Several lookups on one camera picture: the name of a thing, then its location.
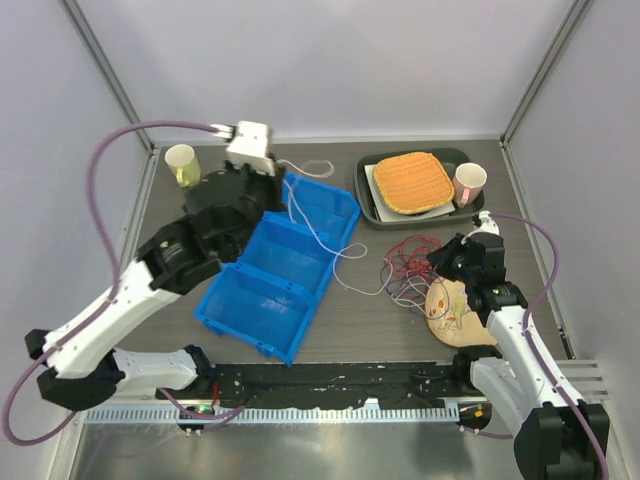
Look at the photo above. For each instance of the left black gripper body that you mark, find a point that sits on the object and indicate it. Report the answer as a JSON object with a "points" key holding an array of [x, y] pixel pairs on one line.
{"points": [[267, 192]]}

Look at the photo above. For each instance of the grey slotted cable duct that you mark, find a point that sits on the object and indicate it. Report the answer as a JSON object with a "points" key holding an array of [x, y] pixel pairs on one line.
{"points": [[370, 412]]}

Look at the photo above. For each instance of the orange woven square plate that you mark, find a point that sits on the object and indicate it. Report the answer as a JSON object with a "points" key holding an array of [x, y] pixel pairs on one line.
{"points": [[413, 183]]}

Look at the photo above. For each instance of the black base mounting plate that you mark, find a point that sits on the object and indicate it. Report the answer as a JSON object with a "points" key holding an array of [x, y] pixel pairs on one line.
{"points": [[332, 386]]}

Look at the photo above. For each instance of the dark green plastic tray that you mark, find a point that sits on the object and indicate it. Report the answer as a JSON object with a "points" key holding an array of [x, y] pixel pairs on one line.
{"points": [[372, 206]]}

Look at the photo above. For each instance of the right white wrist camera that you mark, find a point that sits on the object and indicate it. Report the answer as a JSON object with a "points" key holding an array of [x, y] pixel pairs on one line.
{"points": [[484, 223]]}

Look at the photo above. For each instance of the yellow mug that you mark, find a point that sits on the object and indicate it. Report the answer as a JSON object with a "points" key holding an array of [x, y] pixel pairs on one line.
{"points": [[183, 162]]}

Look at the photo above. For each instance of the white square plate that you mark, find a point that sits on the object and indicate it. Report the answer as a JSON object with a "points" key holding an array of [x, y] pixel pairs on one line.
{"points": [[384, 214]]}

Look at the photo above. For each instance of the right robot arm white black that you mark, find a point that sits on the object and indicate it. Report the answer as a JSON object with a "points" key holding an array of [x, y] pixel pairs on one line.
{"points": [[556, 433]]}

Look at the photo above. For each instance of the round wooden decorated coaster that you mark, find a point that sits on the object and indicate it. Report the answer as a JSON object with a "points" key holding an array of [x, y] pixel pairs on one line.
{"points": [[450, 318]]}

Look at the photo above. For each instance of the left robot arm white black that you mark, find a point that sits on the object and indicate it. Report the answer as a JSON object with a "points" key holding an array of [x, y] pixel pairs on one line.
{"points": [[85, 367]]}

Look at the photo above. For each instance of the pink mug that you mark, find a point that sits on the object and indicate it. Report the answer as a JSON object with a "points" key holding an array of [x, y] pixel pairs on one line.
{"points": [[469, 180]]}

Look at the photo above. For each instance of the blue three-compartment plastic bin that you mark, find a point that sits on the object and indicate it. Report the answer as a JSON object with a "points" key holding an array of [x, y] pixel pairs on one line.
{"points": [[269, 297]]}

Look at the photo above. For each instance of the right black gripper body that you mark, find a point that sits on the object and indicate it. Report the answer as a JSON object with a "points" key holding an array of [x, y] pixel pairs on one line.
{"points": [[454, 263]]}

